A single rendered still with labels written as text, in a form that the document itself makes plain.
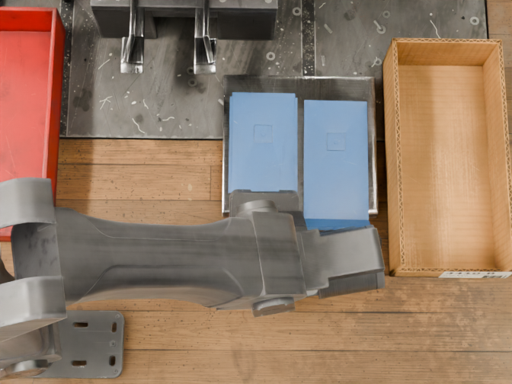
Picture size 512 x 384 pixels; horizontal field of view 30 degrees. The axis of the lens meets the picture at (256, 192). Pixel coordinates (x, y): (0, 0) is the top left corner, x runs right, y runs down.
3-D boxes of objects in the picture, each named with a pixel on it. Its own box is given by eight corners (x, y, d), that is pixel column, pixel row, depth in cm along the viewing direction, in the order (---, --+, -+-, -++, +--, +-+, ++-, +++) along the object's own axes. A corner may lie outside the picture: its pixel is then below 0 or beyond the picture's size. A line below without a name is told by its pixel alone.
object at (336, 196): (303, 235, 103) (305, 229, 100) (304, 100, 107) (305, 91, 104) (368, 237, 103) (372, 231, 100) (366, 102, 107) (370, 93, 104)
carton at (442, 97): (388, 278, 105) (400, 265, 97) (381, 65, 111) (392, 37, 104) (504, 279, 105) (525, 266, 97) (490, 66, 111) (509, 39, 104)
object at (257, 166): (229, 227, 103) (229, 221, 100) (232, 93, 107) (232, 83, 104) (295, 228, 103) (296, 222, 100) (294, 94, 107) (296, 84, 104)
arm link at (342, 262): (366, 212, 88) (374, 178, 77) (384, 303, 86) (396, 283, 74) (242, 233, 88) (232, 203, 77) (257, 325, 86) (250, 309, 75)
